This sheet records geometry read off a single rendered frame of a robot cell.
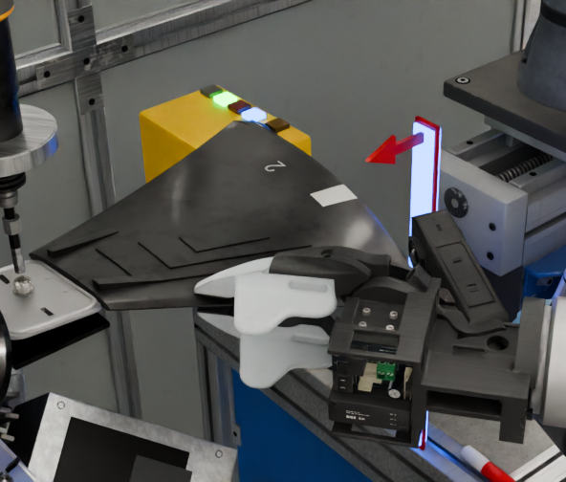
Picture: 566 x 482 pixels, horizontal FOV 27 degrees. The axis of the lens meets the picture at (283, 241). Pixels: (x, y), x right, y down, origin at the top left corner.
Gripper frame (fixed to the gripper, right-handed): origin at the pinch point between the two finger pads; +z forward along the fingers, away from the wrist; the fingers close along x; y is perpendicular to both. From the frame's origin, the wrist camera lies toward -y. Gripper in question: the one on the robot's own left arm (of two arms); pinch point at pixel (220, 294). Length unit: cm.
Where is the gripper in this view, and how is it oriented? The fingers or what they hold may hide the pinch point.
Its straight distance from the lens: 75.9
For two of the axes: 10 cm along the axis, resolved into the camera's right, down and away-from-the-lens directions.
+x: 0.6, 7.8, 6.3
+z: -9.7, -1.1, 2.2
